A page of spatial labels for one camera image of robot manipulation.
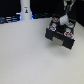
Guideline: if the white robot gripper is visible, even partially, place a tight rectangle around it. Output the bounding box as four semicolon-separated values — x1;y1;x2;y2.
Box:
63;0;75;12

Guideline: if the green-lidded white kcup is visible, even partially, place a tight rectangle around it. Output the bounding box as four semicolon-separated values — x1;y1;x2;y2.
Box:
59;14;69;25

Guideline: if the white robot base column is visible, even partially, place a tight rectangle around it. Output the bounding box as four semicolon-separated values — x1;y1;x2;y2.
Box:
20;0;32;20

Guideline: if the kcup with red-blue lid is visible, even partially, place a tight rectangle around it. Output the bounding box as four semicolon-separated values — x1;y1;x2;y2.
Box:
52;18;59;22
49;25;56;31

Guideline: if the kcup with red lid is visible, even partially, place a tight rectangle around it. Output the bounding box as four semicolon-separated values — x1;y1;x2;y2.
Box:
64;31;73;38

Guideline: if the black kcup holder drawer box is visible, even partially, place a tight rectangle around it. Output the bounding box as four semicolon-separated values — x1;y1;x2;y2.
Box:
44;0;78;51

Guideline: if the dark equipment box behind table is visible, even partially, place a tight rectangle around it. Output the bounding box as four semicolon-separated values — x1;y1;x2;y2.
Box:
30;0;52;19

